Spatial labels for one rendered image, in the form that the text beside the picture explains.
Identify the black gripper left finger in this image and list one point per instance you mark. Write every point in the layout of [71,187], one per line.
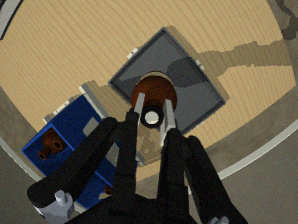
[52,196]

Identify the blue divided crate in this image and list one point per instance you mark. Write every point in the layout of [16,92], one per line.
[73,125]

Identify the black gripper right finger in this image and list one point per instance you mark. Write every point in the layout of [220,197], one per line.
[209,194]

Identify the brown glass bottle with white cap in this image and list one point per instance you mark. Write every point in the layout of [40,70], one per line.
[157,86]

